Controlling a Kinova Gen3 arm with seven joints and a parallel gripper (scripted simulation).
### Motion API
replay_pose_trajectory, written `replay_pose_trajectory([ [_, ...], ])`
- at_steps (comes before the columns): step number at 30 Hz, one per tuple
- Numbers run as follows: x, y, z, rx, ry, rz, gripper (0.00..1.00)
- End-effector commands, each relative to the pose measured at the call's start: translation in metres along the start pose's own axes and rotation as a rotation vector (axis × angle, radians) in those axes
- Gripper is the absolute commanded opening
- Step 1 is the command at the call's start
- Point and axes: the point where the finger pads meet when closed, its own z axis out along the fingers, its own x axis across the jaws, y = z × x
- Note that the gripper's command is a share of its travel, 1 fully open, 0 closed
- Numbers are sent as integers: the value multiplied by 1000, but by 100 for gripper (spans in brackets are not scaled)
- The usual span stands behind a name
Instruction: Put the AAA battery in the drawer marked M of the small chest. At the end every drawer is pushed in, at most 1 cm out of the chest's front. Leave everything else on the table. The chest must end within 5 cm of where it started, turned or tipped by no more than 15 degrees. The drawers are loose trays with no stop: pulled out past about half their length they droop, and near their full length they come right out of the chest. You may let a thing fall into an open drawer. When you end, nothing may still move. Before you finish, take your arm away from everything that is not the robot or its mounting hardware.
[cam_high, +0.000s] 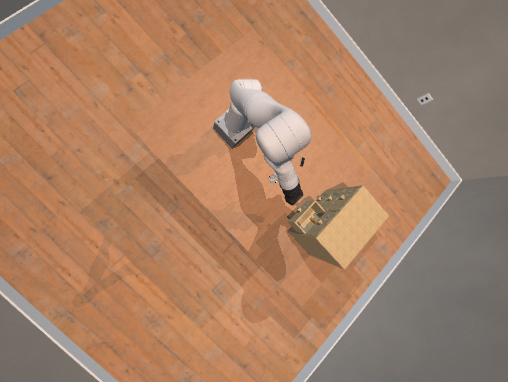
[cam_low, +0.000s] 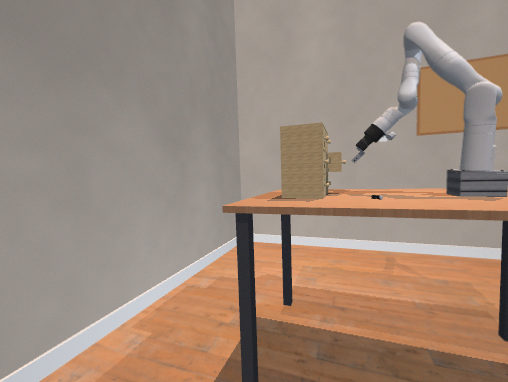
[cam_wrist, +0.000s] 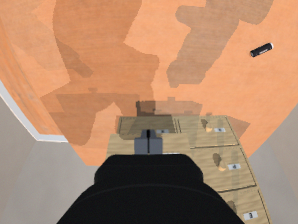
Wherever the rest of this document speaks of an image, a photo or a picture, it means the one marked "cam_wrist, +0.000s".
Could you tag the black battery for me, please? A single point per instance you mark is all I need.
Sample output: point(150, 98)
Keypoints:
point(261, 49)

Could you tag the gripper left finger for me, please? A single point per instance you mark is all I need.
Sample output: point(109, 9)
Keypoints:
point(141, 144)

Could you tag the small wooden chest of drawers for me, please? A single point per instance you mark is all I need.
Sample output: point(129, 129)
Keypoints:
point(254, 187)

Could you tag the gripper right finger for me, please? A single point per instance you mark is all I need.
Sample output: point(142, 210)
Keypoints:
point(155, 144)

